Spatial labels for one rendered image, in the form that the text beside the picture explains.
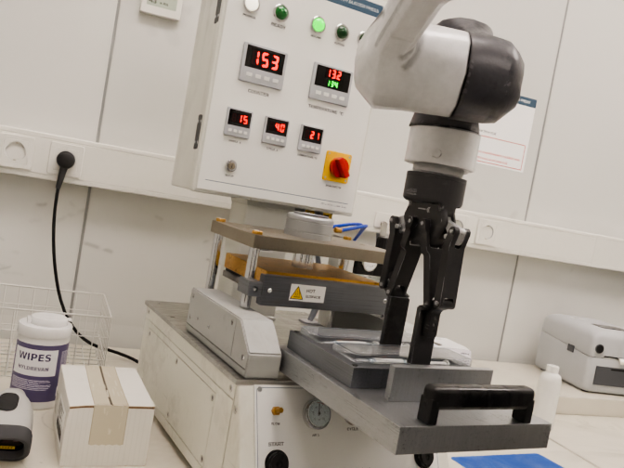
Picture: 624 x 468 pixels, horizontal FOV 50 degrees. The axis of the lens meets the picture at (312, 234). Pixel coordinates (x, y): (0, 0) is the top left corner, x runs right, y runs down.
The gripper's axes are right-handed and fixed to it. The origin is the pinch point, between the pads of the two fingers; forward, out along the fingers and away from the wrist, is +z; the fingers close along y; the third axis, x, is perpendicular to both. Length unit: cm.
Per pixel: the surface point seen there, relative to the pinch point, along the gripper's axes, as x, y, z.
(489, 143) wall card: 77, -77, -38
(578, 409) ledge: 92, -43, 26
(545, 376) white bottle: 69, -36, 16
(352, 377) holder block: -9.8, 3.9, 4.9
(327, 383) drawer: -10.9, 0.6, 6.8
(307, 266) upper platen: -0.1, -28.5, -3.4
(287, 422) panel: -10.2, -8.5, 14.9
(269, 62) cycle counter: -7, -42, -36
